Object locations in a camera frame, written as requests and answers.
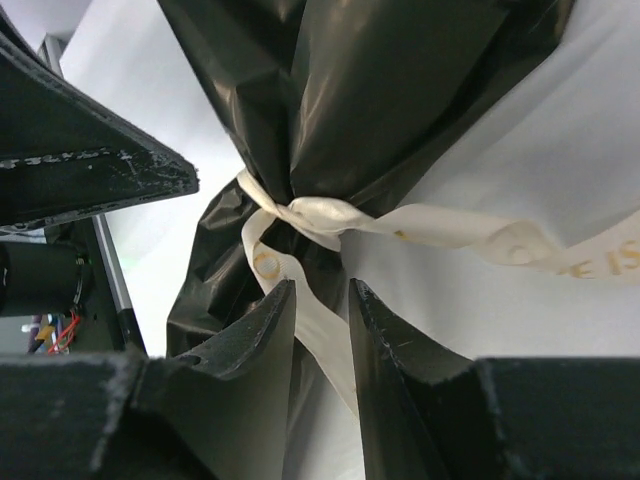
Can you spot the cream ribbon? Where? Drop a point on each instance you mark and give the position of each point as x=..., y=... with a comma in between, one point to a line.
x=611, y=255

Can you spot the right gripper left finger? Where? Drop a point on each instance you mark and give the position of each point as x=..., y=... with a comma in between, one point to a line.
x=217, y=411

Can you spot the black wrapping paper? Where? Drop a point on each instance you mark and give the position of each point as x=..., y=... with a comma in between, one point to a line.
x=356, y=100

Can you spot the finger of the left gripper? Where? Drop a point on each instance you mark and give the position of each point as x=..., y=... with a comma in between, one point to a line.
x=65, y=156

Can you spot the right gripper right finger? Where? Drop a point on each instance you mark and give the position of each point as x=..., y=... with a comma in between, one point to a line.
x=428, y=412

